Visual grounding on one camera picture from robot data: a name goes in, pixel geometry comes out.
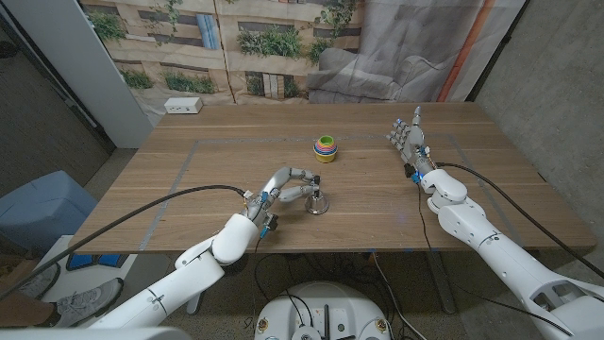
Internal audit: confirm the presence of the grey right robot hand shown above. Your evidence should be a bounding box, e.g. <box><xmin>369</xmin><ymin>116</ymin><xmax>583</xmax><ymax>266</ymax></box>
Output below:
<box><xmin>386</xmin><ymin>106</ymin><xmax>438</xmax><ymax>179</ymax></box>

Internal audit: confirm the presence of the white wall panel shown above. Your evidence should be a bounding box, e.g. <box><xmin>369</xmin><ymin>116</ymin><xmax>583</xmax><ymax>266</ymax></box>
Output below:
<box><xmin>0</xmin><ymin>0</ymin><xmax>155</xmax><ymax>150</ymax></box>

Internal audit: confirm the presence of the blue floor pad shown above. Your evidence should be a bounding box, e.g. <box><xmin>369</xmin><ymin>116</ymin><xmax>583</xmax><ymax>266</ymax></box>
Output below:
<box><xmin>96</xmin><ymin>254</ymin><xmax>129</xmax><ymax>269</ymax></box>
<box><xmin>65</xmin><ymin>254</ymin><xmax>97</xmax><ymax>272</ymax></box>

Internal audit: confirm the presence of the grey sneaker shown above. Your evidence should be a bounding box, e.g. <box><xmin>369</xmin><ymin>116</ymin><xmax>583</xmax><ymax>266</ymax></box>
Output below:
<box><xmin>18</xmin><ymin>262</ymin><xmax>61</xmax><ymax>299</ymax></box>
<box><xmin>54</xmin><ymin>277</ymin><xmax>125</xmax><ymax>328</ymax></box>

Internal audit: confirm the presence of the blue upholstered seat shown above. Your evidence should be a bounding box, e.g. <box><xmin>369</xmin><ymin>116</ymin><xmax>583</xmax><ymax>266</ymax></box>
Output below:
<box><xmin>0</xmin><ymin>170</ymin><xmax>99</xmax><ymax>256</ymax></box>

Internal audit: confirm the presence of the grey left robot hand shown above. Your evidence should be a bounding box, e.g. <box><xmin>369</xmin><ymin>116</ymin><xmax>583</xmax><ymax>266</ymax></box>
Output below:
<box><xmin>243</xmin><ymin>166</ymin><xmax>323</xmax><ymax>228</ymax></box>

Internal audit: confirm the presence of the silver bell with black handle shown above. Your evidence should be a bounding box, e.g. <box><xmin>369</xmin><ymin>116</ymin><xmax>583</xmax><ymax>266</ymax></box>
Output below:
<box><xmin>304</xmin><ymin>181</ymin><xmax>330</xmax><ymax>216</ymax></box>

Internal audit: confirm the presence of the black round disc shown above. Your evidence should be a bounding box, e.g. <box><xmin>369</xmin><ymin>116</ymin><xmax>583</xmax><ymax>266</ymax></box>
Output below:
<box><xmin>224</xmin><ymin>262</ymin><xmax>250</xmax><ymax>278</ymax></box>

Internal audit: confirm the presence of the white power strip box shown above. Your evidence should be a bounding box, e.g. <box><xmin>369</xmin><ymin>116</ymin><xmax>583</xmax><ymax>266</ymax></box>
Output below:
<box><xmin>163</xmin><ymin>96</ymin><xmax>204</xmax><ymax>115</ymax></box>

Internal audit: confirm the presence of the grey metal table leg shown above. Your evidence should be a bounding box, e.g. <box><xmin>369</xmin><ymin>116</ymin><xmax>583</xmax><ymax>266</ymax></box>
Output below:
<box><xmin>186</xmin><ymin>290</ymin><xmax>205</xmax><ymax>316</ymax></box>
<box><xmin>427</xmin><ymin>249</ymin><xmax>457</xmax><ymax>315</ymax></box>

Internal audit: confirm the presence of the grey floor cable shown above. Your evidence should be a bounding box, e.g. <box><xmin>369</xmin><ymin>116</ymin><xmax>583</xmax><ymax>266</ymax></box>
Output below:
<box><xmin>372</xmin><ymin>252</ymin><xmax>416</xmax><ymax>340</ymax></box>

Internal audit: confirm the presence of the stack of colourful toy cups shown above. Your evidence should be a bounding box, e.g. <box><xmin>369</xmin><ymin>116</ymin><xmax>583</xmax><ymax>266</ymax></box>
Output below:
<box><xmin>312</xmin><ymin>135</ymin><xmax>339</xmax><ymax>164</ymax></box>

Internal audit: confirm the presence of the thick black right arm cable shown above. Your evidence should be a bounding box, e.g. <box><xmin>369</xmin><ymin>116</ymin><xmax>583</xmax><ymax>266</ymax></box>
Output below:
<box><xmin>434</xmin><ymin>161</ymin><xmax>604</xmax><ymax>280</ymax></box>

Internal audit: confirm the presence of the black backdrop stand pole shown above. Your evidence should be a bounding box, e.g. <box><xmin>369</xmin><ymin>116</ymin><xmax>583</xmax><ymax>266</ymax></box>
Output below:
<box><xmin>465</xmin><ymin>0</ymin><xmax>532</xmax><ymax>103</ymax></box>

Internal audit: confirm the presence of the grey tape outline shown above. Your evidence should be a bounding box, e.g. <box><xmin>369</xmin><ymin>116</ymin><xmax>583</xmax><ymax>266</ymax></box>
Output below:
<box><xmin>139</xmin><ymin>133</ymin><xmax>523</xmax><ymax>251</ymax></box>

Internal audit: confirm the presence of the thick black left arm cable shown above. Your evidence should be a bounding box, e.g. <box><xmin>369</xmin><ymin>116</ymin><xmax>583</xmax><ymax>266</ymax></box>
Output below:
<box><xmin>0</xmin><ymin>184</ymin><xmax>249</xmax><ymax>302</ymax></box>

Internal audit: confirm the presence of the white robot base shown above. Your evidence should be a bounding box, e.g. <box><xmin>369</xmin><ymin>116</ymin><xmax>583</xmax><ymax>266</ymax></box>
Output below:
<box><xmin>253</xmin><ymin>280</ymin><xmax>393</xmax><ymax>340</ymax></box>

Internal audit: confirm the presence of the brown trouser leg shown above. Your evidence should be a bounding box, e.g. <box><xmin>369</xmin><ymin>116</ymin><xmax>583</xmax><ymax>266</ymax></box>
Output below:
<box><xmin>0</xmin><ymin>293</ymin><xmax>56</xmax><ymax>328</ymax></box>

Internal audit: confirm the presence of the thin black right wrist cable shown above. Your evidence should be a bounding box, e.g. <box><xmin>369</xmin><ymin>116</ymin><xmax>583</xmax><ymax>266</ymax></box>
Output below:
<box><xmin>415</xmin><ymin>181</ymin><xmax>575</xmax><ymax>337</ymax></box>

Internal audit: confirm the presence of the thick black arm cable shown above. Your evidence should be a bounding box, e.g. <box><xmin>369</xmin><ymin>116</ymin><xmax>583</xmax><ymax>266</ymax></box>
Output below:
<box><xmin>0</xmin><ymin>184</ymin><xmax>249</xmax><ymax>302</ymax></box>
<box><xmin>434</xmin><ymin>161</ymin><xmax>604</xmax><ymax>280</ymax></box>

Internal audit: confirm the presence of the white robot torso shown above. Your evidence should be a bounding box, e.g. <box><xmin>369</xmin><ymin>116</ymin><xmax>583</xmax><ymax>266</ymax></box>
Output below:
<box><xmin>0</xmin><ymin>326</ymin><xmax>193</xmax><ymax>340</ymax></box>

